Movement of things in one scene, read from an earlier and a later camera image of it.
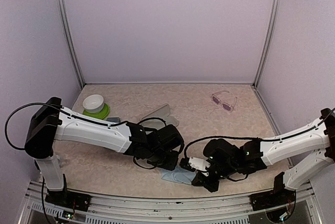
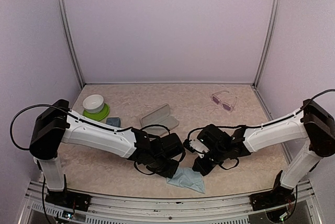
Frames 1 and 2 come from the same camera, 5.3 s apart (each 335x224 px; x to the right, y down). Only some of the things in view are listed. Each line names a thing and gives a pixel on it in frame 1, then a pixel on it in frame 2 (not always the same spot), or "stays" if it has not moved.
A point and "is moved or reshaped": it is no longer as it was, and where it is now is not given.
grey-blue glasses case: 116,119 stays
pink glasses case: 162,113 stays
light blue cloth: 178,175 is moved or reshaped
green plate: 101,114 stays
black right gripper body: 213,187 -> 207,168
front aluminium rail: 183,210 stays
